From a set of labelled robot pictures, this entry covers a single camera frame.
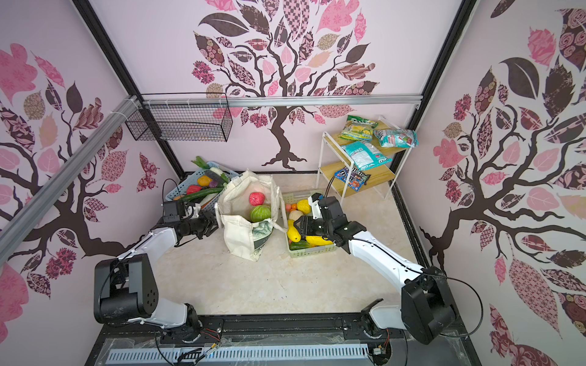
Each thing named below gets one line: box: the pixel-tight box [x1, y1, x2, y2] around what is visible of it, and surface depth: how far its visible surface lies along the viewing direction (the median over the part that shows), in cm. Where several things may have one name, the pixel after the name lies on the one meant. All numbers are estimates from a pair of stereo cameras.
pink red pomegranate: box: [248, 192, 266, 207], surface depth 99 cm
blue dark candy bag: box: [334, 166, 372, 193], surface depth 96 cm
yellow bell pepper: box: [196, 175, 213, 187], surface depth 113 cm
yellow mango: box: [286, 219, 302, 243], surface depth 87 cm
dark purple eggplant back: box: [204, 169, 224, 184], surface depth 112 cm
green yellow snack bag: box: [338, 115, 379, 142], surface depth 87 cm
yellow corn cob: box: [305, 235, 334, 247], surface depth 89 cm
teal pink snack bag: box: [373, 128, 420, 148], surface depth 81 cm
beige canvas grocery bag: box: [214, 169, 288, 262], surface depth 89 cm
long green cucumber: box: [179, 186, 226, 203], surface depth 105 cm
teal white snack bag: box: [341, 140, 393, 171], surface depth 78 cm
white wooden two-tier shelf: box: [315, 115, 417, 206], surface depth 85 cm
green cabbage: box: [250, 204, 272, 223], surface depth 89 cm
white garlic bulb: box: [288, 209, 304, 222], surface depth 97 cm
